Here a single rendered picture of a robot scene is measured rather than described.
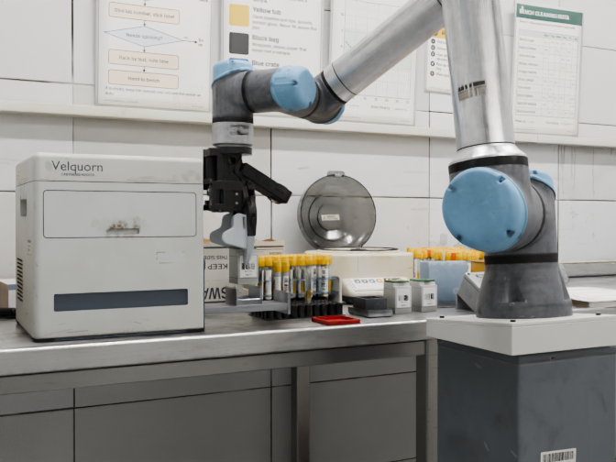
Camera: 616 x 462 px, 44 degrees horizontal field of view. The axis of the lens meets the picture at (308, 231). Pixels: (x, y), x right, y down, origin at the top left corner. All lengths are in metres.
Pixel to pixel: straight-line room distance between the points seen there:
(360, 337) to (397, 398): 0.91
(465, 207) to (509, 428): 0.33
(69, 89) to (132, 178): 0.68
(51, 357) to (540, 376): 0.74
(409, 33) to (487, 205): 0.40
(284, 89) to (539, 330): 0.57
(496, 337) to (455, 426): 0.21
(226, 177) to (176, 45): 0.70
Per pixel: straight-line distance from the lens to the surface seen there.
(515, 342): 1.14
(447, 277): 1.73
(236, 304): 1.38
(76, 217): 1.28
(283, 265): 1.50
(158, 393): 2.02
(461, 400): 1.28
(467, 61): 1.17
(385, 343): 1.47
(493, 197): 1.10
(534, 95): 2.61
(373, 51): 1.39
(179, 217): 1.32
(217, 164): 1.37
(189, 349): 1.30
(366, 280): 1.79
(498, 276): 1.25
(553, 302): 1.24
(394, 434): 2.36
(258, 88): 1.34
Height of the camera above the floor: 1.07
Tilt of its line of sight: 1 degrees down
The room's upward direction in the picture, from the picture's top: straight up
